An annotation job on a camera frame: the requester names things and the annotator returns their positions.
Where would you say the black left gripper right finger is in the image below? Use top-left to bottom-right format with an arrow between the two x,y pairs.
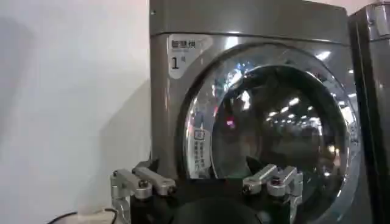
242,156 -> 304,224

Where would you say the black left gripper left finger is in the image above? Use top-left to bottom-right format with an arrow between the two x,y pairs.
110,159 -> 177,224

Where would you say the round glass dryer door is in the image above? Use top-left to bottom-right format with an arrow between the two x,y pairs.
175,42 -> 363,224

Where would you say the grey dryer numbered one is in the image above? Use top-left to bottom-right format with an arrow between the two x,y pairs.
148,0 -> 374,224

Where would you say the grey dryer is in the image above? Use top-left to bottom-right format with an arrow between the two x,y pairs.
348,1 -> 390,224

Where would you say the black cable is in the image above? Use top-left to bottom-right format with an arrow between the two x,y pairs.
46,208 -> 119,224

